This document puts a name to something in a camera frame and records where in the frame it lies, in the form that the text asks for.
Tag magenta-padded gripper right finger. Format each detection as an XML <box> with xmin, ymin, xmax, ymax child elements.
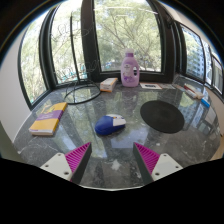
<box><xmin>132</xmin><ymin>142</ymin><xmax>184</xmax><ymax>185</ymax></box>

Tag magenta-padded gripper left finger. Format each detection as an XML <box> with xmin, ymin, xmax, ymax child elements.
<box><xmin>39</xmin><ymin>142</ymin><xmax>93</xmax><ymax>185</ymax></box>

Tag blue and white computer mouse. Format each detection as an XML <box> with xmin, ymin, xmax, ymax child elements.
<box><xmin>94</xmin><ymin>113</ymin><xmax>127</xmax><ymax>136</ymax></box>

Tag black round mouse pad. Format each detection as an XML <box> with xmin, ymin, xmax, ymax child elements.
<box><xmin>139</xmin><ymin>100</ymin><xmax>186</xmax><ymax>135</ymax></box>

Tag yellow and purple book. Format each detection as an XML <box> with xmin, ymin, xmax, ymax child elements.
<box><xmin>28</xmin><ymin>101</ymin><xmax>69</xmax><ymax>137</ymax></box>

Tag white card with dark print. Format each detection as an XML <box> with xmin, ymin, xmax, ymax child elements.
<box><xmin>139</xmin><ymin>82</ymin><xmax>163</xmax><ymax>90</ymax></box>

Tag orange and white small box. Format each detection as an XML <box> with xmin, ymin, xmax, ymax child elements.
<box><xmin>99</xmin><ymin>77</ymin><xmax>119</xmax><ymax>93</ymax></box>

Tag red and white box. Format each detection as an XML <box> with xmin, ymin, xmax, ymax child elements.
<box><xmin>181</xmin><ymin>83</ymin><xmax>205</xmax><ymax>100</ymax></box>

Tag small blue box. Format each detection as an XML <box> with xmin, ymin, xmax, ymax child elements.
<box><xmin>200</xmin><ymin>97</ymin><xmax>212</xmax><ymax>108</ymax></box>

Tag purple detergent bottle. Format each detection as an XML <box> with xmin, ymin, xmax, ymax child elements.
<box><xmin>120</xmin><ymin>48</ymin><xmax>141</xmax><ymax>88</ymax></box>

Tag black wire stand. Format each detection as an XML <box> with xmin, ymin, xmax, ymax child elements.
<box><xmin>63</xmin><ymin>11</ymin><xmax>102</xmax><ymax>105</ymax></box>

